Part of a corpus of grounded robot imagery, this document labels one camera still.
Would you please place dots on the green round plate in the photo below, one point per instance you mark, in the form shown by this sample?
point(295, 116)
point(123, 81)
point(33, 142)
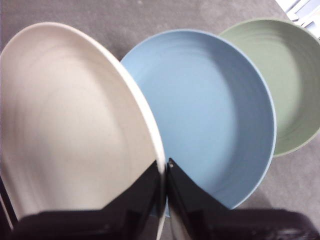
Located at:
point(295, 87)

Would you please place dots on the blue round plate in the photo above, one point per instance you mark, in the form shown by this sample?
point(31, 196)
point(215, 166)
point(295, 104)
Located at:
point(205, 112)

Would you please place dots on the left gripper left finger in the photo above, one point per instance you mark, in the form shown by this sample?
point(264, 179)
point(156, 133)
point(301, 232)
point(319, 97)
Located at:
point(112, 225)

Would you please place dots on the cream round plate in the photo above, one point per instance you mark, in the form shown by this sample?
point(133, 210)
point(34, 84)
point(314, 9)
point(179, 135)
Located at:
point(75, 112)

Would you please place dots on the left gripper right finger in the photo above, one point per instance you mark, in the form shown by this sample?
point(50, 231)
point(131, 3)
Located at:
point(200, 220)

